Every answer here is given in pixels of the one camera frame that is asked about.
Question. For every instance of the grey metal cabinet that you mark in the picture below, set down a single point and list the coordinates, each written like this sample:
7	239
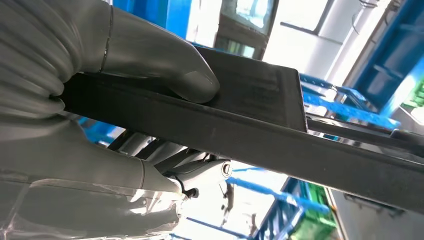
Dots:
381	228

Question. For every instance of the dark framed glass panel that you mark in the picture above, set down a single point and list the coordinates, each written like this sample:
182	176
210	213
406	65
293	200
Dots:
245	33

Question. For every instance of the blue rack with green crates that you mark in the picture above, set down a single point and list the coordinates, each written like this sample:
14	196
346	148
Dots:
265	191
381	49

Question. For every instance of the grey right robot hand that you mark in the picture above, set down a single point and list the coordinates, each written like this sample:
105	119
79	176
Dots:
149	49

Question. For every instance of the green plastic crate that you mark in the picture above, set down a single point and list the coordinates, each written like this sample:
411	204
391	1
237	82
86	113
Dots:
417	96
314	228

